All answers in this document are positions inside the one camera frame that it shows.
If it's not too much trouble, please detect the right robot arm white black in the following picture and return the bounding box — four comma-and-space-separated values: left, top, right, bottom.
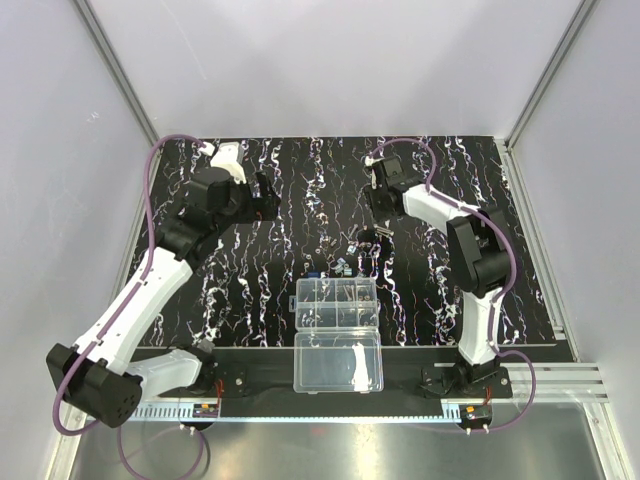
364, 157, 517, 389

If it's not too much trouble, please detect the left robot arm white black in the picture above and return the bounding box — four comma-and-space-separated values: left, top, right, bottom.
46, 166, 280, 436

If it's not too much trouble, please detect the black marbled table mat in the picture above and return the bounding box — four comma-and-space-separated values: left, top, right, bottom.
141, 136, 556, 348

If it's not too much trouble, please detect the clear plastic organizer box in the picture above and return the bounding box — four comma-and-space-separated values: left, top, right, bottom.
293, 277, 384, 394

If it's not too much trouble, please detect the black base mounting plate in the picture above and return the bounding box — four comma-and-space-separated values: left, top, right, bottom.
129, 344, 514, 419

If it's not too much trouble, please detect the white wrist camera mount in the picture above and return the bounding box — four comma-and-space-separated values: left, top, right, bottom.
210, 142, 247, 184

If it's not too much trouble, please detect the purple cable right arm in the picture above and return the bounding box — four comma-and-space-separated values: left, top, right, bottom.
364, 137, 539, 434

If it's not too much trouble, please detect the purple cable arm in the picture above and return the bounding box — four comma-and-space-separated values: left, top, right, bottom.
51, 133, 211, 476
364, 137, 539, 434

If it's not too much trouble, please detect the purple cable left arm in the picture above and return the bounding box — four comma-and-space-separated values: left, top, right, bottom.
51, 133, 211, 476

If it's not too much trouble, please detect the white slotted cable duct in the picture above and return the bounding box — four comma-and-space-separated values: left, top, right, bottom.
129, 398, 464, 423

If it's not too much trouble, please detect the left aluminium frame post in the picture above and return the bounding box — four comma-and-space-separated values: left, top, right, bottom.
70, 0, 159, 145

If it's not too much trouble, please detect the aluminium frame post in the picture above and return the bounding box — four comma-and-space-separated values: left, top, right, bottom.
70, 0, 159, 145
504, 0, 601, 149

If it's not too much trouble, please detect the aluminium rail right side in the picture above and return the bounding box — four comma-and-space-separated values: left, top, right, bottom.
434, 362, 611, 404

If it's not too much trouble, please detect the right aluminium frame post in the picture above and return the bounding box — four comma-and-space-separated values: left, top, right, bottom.
504, 0, 601, 149

